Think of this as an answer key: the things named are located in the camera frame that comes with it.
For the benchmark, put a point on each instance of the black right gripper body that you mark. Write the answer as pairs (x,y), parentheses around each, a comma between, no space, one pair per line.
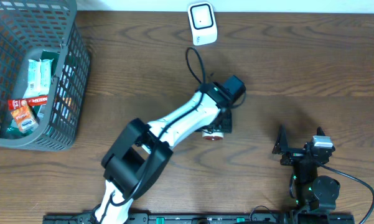
(294,156)

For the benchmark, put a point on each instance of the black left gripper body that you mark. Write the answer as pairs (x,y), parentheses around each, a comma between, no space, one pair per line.
(226,126)

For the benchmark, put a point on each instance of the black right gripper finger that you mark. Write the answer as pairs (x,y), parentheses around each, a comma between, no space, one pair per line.
(320,132)
(281,144)

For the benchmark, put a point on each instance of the green-lid seasoning jar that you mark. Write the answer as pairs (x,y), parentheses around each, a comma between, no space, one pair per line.
(214,136)

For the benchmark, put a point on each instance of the mint green wipes pack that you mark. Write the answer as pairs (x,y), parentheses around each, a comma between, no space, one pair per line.
(38,78)

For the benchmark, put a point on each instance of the orange tissue pack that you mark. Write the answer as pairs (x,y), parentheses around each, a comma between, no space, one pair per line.
(25,119)

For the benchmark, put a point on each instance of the red coffee stick sachet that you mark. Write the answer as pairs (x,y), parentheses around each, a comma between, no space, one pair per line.
(34,101)

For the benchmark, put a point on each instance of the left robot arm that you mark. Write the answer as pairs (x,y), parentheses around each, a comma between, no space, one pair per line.
(140,153)

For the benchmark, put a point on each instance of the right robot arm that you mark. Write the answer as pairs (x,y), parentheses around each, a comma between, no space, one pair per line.
(315,194)

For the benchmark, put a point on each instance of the white barcode scanner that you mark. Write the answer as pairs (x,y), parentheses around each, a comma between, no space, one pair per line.
(202,23)

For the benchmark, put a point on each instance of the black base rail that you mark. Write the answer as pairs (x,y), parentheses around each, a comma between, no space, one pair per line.
(144,218)

